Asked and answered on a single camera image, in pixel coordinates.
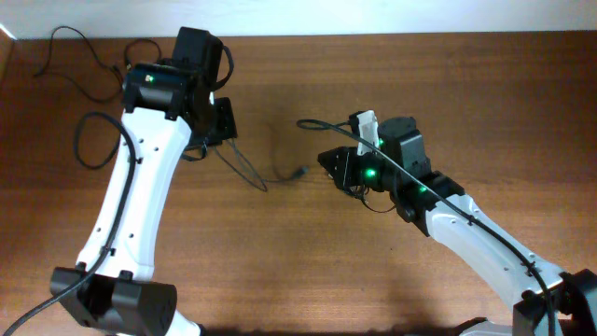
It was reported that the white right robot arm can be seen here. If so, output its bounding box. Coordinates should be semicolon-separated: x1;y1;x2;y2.
317;118;596;335

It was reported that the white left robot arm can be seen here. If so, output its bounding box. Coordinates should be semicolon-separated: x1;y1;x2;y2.
50;27;237;335

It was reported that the black USB cable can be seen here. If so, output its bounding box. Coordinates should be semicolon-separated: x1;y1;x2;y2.
209;121;310;193
32;25;163;105

